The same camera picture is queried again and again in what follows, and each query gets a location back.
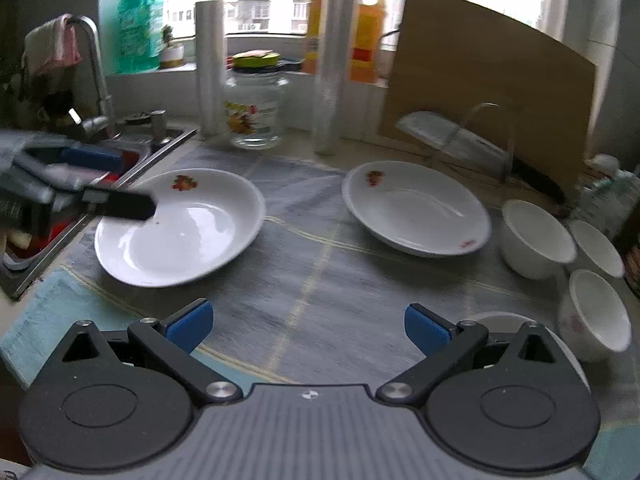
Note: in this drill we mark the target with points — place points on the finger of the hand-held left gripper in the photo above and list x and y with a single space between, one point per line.
95 159
125 205

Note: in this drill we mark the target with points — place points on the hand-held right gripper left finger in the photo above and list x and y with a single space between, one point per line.
192 324

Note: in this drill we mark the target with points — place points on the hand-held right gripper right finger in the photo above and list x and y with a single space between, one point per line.
425 329

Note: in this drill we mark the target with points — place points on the white plate one flower print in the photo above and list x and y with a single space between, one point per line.
190 240

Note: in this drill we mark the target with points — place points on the white plate two flower prints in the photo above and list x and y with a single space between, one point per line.
415 215

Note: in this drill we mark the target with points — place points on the white bowl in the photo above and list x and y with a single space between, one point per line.
500 321
597 250
597 310
535 240

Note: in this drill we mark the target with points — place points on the metal sink strainer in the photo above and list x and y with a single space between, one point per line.
136 119

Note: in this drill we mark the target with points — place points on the metal sink knob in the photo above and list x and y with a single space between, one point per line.
160 125

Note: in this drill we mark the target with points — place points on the metal faucet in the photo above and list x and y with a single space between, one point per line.
97 70

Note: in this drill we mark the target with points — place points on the grey dish mat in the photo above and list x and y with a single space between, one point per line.
320 270

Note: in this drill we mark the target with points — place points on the pink and white cloth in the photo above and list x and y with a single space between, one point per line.
50 45

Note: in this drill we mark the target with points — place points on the small potted plant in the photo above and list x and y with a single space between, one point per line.
172 52

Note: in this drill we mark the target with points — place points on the green detergent bottle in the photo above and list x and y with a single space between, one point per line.
137 25

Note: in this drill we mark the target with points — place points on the short plastic wrap roll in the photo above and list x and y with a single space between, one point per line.
211 70

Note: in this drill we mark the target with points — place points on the glass jar with yellow lid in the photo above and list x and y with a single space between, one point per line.
255 110

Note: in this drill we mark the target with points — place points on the crumpled white printed bag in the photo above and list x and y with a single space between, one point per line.
607 195

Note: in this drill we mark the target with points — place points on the tall plastic wrap roll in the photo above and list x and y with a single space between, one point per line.
332 70

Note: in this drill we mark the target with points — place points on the wooden cutting board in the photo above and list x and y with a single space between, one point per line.
475 60

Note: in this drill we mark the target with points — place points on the orange cooking oil bottle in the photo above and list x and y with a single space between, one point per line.
369 35

